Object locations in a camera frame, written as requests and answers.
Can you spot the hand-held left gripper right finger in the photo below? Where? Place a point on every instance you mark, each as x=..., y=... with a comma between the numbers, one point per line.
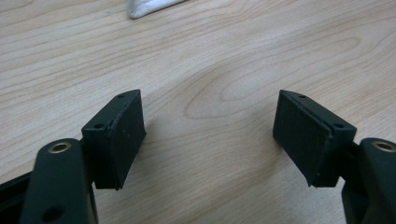
x=306, y=137

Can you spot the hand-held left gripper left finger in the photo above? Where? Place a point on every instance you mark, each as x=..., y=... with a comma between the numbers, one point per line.
x=113, y=140

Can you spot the white crumpled cloth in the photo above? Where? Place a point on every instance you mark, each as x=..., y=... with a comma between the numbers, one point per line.
x=146, y=6

